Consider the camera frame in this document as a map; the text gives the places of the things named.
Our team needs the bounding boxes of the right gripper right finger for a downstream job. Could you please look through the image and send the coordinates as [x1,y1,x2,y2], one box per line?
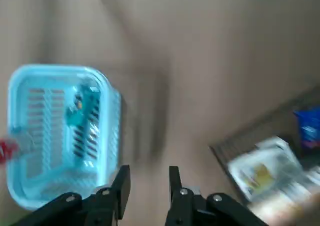
[166,165,270,226]

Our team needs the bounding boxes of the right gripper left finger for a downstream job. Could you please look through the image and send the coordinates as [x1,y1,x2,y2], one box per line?
[9,164,131,226]

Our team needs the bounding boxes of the teal chips bag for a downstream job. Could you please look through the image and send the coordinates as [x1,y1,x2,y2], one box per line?
[65,84,101,126]

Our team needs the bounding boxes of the red cola bottle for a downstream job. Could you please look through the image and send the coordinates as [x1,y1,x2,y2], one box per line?
[0,137,20,164]

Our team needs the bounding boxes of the light blue plastic basket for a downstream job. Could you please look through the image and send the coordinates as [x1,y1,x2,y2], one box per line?
[6,63,123,210]

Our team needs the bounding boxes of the blue cookie bag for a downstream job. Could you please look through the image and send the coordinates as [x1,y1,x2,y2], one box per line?
[292,107,320,149]

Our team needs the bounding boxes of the black wire rack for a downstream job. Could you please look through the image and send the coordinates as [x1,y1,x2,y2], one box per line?
[208,84,320,226]

